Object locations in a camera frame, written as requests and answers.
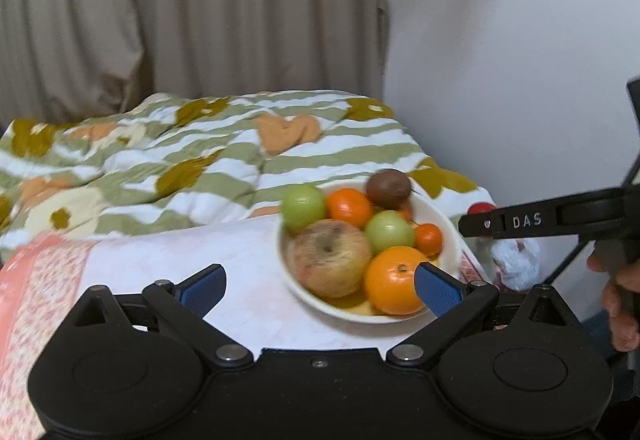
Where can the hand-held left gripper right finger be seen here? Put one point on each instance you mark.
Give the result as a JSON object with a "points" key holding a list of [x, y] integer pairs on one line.
{"points": [[437, 290]]}

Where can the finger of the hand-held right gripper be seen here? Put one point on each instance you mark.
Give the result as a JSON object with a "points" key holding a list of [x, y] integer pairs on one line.
{"points": [[475, 226]]}

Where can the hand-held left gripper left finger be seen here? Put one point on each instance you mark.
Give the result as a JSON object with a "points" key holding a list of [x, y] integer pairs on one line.
{"points": [[205, 290]]}

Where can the red tomato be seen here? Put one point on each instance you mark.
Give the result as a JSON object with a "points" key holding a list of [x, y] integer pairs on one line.
{"points": [[481, 209]]}

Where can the large orange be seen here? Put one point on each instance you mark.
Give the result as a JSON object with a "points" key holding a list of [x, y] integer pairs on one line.
{"points": [[392, 282]]}

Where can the small mandarin orange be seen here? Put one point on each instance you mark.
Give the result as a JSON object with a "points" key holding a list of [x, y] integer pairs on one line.
{"points": [[406, 214]]}

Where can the large green apple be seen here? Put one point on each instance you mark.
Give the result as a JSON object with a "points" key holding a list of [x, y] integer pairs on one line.
{"points": [[389, 232]]}

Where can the brown kiwi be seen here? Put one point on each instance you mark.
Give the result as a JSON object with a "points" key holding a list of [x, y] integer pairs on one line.
{"points": [[387, 190]]}

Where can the cream oval bowl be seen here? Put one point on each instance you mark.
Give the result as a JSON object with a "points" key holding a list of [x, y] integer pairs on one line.
{"points": [[305, 292]]}

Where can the yellow brown apple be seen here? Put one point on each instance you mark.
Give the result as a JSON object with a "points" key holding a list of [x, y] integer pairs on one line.
{"points": [[330, 260]]}

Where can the small green apple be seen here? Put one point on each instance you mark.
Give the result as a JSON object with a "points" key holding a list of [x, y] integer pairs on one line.
{"points": [[304, 209]]}

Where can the person's right hand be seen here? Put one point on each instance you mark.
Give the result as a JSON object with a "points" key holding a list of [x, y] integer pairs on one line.
{"points": [[625, 320]]}

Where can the thin black rod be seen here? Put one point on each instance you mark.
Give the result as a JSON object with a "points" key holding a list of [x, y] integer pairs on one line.
{"points": [[567, 262]]}

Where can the tiny orange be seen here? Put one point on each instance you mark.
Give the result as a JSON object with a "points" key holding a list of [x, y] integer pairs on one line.
{"points": [[429, 240]]}

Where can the white plastic bag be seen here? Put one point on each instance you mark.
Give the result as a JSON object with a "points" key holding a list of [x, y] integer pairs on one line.
{"points": [[517, 265]]}

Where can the medium orange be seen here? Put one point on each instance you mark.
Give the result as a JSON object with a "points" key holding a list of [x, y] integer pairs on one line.
{"points": [[350, 209]]}

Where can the green striped floral blanket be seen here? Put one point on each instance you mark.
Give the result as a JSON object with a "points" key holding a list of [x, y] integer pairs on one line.
{"points": [[225, 169]]}

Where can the pink bordered floral sheet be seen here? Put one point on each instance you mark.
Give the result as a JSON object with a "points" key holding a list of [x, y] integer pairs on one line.
{"points": [[50, 270]]}

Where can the beige curtain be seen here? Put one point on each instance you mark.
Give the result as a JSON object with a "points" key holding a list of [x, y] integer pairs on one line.
{"points": [[200, 19]]}

